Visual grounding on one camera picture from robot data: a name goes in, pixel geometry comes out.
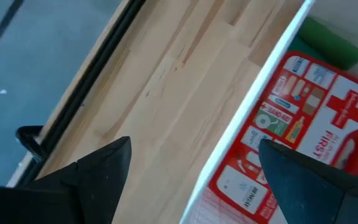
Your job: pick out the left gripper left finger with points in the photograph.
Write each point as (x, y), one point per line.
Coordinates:
(101, 180)

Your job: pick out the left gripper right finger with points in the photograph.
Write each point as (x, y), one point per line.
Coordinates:
(303, 186)

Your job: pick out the red white first aid kit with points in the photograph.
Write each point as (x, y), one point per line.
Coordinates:
(322, 124)

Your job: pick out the teal green bandage roll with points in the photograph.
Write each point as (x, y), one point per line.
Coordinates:
(303, 51)

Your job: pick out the white perforated plastic basket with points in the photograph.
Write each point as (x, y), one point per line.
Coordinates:
(258, 93)

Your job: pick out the black table clamp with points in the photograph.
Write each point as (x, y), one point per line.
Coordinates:
(26, 140)

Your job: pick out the white floor scrap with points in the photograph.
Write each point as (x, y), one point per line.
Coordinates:
(3, 91)

